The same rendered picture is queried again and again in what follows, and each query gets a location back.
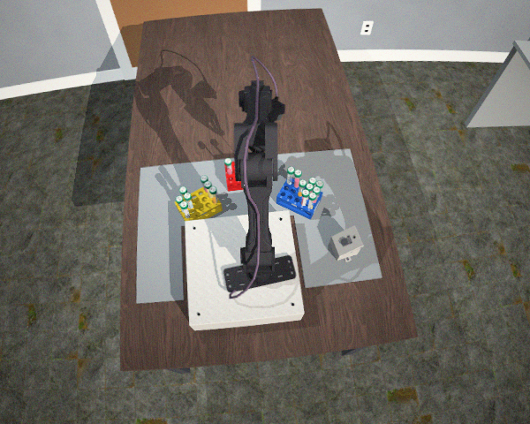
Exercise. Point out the red tube rack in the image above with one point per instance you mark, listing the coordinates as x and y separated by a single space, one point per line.
232 184

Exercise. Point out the grey flat mat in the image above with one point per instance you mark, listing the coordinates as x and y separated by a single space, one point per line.
159 240

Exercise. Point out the yellow rack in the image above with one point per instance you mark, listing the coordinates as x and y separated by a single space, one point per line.
202 209

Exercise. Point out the blue tube rack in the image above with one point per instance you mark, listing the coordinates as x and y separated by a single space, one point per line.
289 199

